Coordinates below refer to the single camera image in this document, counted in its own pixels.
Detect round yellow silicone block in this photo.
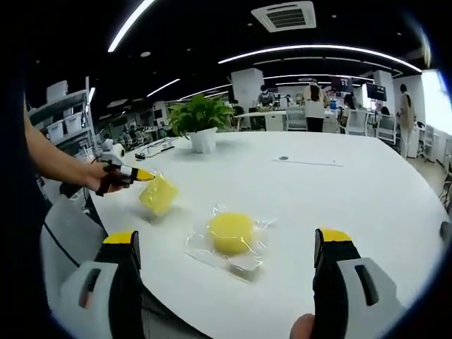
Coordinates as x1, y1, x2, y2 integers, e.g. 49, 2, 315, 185
206, 211, 256, 256

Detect white mesh chair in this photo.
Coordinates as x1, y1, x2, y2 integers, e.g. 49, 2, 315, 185
347, 107, 370, 137
285, 105, 309, 132
377, 114, 400, 144

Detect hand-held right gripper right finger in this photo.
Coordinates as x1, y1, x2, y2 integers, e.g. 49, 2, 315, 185
310, 227, 398, 339

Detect potted green plant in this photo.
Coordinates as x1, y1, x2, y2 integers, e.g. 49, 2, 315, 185
167, 93, 237, 154

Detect black cables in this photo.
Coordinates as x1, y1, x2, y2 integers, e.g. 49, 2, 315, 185
135, 138, 177, 160

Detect ceiling air vent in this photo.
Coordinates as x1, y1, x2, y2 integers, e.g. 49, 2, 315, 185
251, 1, 317, 34

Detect square yellow sponge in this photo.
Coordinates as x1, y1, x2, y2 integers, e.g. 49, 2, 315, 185
138, 176, 179, 218

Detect dark wall monitor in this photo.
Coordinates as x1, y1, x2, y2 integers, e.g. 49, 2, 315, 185
364, 83, 388, 102

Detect metal storage shelf with bins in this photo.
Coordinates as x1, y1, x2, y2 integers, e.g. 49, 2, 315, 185
26, 75, 99, 157

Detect curved ceiling strip light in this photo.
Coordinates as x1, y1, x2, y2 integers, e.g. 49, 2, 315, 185
218, 44, 423, 73

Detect grey office chair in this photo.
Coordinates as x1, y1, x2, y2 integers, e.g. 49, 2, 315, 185
40, 193, 109, 321

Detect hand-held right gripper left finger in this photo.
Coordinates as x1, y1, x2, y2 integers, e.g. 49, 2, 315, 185
59, 230, 145, 339

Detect person's right hand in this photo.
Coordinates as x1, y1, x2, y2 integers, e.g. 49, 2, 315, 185
290, 313, 316, 339

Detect round yellow sponge in wrap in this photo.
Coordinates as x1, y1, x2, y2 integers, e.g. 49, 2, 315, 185
184, 203, 278, 284

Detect person's dark clothing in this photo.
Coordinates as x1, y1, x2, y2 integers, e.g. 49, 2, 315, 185
10, 88, 54, 319

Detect person's left hand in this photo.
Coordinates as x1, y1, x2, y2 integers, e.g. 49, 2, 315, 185
83, 162, 133, 196

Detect leafy floor plant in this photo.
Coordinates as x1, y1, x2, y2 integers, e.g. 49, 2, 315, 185
439, 161, 452, 210

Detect straight ceiling strip light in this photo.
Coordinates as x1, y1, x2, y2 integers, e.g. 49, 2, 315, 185
107, 0, 157, 54

